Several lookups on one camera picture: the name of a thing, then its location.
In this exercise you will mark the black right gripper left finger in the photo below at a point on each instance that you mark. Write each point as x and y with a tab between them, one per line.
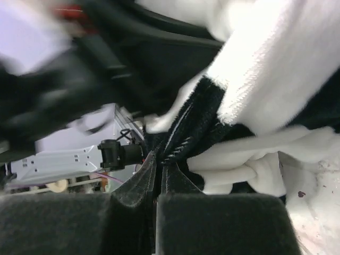
119	222

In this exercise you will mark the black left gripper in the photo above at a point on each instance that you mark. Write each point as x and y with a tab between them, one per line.
80	80

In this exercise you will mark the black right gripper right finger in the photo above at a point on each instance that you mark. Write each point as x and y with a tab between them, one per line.
190	222

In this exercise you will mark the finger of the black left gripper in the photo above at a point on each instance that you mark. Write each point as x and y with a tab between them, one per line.
162	53

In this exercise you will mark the black and white checkered pillowcase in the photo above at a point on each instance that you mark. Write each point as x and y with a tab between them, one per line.
273	87

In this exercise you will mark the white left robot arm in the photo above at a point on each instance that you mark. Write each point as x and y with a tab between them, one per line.
28	165

